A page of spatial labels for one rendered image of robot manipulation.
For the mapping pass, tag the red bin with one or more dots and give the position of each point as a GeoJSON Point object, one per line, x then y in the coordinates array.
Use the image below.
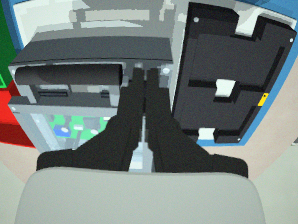
{"type": "Point", "coordinates": [10, 130]}

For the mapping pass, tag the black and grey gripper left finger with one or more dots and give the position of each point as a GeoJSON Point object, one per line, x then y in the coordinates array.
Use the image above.
{"type": "Point", "coordinates": [113, 147]}

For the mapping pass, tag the green bin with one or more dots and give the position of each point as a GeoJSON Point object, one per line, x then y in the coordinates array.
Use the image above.
{"type": "Point", "coordinates": [7, 51]}

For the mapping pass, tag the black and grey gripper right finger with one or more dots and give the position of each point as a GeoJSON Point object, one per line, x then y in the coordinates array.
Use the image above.
{"type": "Point", "coordinates": [178, 153]}

